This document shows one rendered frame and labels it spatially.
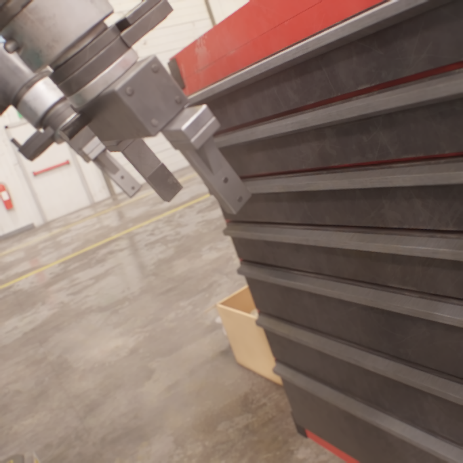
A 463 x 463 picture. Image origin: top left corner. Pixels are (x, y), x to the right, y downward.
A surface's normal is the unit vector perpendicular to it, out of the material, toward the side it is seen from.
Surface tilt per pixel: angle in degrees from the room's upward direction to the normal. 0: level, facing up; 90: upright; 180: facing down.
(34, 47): 114
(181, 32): 90
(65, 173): 90
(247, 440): 0
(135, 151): 97
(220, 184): 97
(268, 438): 0
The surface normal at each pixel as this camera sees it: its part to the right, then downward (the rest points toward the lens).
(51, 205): 0.52, 0.02
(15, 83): 0.00, 0.25
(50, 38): 0.08, 0.54
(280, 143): -0.79, 0.39
